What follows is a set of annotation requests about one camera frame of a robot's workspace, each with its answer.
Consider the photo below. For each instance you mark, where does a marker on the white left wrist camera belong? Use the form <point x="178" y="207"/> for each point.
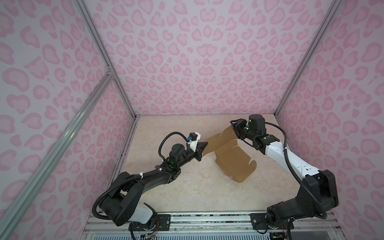
<point x="193" y="140"/>

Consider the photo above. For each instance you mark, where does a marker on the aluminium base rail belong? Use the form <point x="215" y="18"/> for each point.
<point x="232" y="225"/>

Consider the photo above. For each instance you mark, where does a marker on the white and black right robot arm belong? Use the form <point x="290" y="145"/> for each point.
<point x="318" y="191"/>

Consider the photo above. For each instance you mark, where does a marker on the aluminium back left corner post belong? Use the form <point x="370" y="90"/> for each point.
<point x="90" y="25"/>

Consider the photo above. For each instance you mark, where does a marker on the aluminium back right corner post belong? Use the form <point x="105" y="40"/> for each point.
<point x="327" y="21"/>

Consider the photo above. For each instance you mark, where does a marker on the aluminium diagonal left wall bar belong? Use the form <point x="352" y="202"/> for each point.
<point x="21" y="204"/>

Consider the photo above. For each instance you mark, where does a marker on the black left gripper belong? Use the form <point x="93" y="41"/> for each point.
<point x="198" y="152"/>

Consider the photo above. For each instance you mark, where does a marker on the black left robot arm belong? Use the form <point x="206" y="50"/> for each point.
<point x="120" y="202"/>

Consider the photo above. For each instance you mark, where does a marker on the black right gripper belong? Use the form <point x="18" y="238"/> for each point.
<point x="238" y="125"/>

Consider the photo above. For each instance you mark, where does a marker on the aluminium corner post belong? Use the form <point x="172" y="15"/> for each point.
<point x="327" y="21"/>
<point x="90" y="25"/>

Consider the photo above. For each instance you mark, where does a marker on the brown cardboard paper box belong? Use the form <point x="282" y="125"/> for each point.
<point x="230" y="157"/>

